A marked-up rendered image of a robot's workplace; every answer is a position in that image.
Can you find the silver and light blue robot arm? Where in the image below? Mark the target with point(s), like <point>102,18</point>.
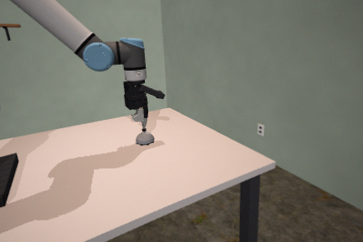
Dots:
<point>129,52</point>

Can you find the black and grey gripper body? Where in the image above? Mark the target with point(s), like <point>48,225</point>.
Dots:
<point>134,98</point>

